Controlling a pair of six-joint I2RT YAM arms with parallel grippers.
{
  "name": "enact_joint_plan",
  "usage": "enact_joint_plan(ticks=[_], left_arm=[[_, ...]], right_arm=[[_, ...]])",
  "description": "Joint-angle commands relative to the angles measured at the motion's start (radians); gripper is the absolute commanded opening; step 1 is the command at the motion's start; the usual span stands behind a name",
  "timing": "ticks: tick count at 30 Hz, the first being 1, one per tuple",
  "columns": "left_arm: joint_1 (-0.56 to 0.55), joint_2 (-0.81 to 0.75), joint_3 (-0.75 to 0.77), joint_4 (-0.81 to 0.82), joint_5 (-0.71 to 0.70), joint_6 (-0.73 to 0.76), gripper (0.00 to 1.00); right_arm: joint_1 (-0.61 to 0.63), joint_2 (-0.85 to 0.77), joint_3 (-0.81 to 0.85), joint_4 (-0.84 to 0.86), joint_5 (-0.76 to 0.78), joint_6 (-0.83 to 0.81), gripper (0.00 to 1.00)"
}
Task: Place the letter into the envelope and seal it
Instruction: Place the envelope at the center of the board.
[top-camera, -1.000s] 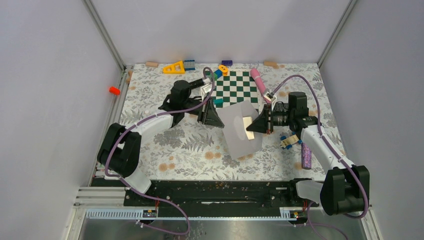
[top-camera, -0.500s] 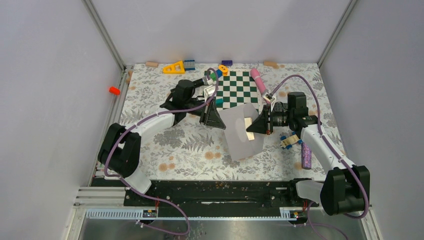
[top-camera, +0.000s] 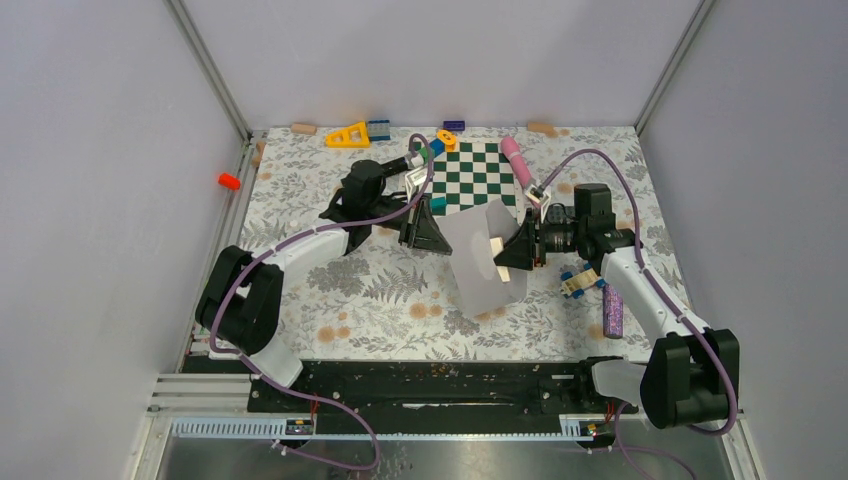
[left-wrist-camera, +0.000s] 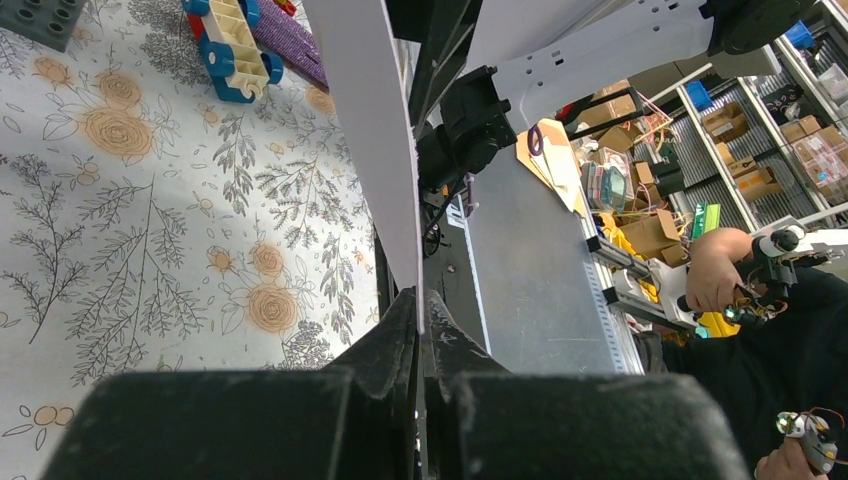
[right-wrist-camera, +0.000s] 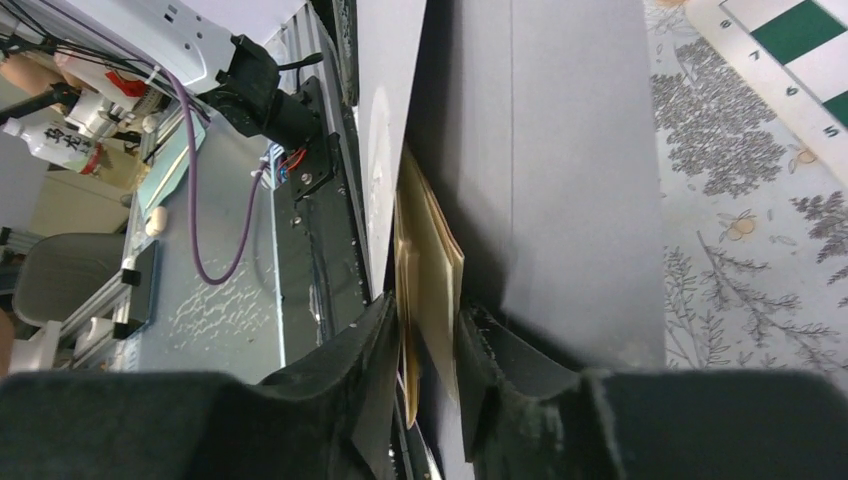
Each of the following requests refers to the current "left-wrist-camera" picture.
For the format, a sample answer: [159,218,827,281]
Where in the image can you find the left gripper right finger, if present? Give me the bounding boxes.
[422,291,749,479]

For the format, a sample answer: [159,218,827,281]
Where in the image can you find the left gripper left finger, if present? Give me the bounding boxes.
[44,288,419,479]

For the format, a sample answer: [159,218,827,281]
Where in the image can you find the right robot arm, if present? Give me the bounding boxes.
[387,1,810,191]

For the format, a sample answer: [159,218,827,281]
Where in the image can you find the operator left hand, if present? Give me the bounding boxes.
[685,228,753,312]

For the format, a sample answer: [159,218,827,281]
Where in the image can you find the operator right hand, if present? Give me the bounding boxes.
[754,437,827,480]

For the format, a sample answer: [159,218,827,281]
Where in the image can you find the floral table cloth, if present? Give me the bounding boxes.
[1,1,379,479]

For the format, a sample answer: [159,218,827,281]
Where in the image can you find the purple glitter microphone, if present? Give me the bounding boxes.
[252,0,329,91]

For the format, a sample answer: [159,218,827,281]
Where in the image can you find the beige toy car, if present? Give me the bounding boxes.
[181,0,284,104]

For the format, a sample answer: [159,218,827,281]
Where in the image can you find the cardboard boxes on shelves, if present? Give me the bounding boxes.
[576,39,848,266]

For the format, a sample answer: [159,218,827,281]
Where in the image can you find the grey lego baseplate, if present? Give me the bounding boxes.
[1,0,86,53]

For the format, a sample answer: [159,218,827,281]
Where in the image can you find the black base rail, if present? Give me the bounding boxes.
[362,166,491,354]

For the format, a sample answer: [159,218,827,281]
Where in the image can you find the teleoperation controller handle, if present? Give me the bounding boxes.
[672,225,847,329]

